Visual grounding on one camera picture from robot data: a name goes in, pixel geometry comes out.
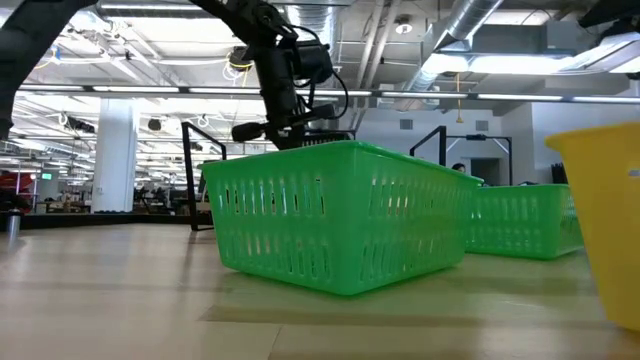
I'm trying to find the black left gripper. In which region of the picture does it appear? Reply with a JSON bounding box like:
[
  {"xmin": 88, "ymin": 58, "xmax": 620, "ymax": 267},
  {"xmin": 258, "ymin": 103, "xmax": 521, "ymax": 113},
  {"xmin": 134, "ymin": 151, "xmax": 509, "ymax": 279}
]
[{"xmin": 231, "ymin": 37, "xmax": 337, "ymax": 151}]

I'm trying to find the black plastic slotted basket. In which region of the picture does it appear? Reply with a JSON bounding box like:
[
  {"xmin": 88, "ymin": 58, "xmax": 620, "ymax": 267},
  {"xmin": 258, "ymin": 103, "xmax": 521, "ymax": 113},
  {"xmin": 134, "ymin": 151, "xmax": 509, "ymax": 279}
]
[{"xmin": 276, "ymin": 128, "xmax": 357, "ymax": 151}]

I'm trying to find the green plastic slotted basket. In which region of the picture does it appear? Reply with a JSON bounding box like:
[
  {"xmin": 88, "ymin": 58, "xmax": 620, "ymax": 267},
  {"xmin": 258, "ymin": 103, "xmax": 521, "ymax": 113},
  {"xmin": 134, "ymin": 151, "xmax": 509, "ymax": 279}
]
[
  {"xmin": 198, "ymin": 139, "xmax": 485, "ymax": 297},
  {"xmin": 464, "ymin": 183, "xmax": 585, "ymax": 261}
]

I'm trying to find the yellow plastic slotted basket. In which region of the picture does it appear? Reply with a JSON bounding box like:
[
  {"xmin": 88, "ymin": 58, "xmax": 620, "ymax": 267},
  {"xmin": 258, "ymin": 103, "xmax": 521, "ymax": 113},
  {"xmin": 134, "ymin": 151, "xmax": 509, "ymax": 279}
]
[{"xmin": 543, "ymin": 121, "xmax": 640, "ymax": 332}]

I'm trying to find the long ceiling light strip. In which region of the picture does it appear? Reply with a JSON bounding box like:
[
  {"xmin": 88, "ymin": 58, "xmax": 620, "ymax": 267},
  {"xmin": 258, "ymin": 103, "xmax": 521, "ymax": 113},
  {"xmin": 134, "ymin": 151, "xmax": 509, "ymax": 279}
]
[{"xmin": 14, "ymin": 83, "xmax": 640, "ymax": 105}]

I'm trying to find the white building pillar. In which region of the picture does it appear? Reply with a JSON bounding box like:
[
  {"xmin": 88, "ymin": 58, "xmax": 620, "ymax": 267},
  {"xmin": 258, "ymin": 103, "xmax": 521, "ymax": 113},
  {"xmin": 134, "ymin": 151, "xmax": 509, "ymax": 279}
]
[{"xmin": 91, "ymin": 97, "xmax": 140, "ymax": 214}]

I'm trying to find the red machine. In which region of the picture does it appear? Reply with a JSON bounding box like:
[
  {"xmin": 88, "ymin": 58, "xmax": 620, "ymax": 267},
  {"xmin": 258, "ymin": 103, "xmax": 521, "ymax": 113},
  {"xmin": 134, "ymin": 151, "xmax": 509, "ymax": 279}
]
[{"xmin": 0, "ymin": 172, "xmax": 34, "ymax": 194}]

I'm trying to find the metal bottle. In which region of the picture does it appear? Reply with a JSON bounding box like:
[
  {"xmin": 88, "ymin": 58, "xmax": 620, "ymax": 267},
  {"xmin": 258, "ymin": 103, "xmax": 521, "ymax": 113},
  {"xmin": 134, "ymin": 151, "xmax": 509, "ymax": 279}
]
[{"xmin": 5, "ymin": 208, "xmax": 22, "ymax": 239}]

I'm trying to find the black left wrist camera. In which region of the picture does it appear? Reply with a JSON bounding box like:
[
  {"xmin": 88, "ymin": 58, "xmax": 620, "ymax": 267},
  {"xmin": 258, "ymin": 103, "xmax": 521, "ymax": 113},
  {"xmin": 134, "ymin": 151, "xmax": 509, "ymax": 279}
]
[{"xmin": 293, "ymin": 40, "xmax": 335, "ymax": 87}]

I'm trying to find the black metal shelf side frame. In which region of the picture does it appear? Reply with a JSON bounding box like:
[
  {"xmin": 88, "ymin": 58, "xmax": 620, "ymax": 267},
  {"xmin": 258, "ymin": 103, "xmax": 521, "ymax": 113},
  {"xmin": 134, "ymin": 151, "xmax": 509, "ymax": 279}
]
[
  {"xmin": 180, "ymin": 121, "xmax": 228, "ymax": 233},
  {"xmin": 408, "ymin": 124, "xmax": 448, "ymax": 168}
]

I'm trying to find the black background frame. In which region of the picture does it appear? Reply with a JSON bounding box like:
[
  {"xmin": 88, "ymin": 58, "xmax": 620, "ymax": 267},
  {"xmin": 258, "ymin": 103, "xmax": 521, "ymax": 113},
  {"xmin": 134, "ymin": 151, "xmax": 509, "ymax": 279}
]
[{"xmin": 446, "ymin": 133, "xmax": 514, "ymax": 187}]

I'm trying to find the silver ventilation duct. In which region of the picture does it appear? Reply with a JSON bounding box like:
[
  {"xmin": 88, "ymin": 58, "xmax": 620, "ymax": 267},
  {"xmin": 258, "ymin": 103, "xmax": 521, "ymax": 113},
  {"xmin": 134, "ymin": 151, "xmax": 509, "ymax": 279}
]
[{"xmin": 399, "ymin": 0, "xmax": 506, "ymax": 94}]

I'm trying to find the black aluminium table frame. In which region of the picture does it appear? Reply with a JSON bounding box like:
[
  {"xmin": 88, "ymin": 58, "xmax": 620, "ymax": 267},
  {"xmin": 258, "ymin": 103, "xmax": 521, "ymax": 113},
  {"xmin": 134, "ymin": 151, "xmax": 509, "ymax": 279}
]
[{"xmin": 0, "ymin": 212, "xmax": 216, "ymax": 232}]

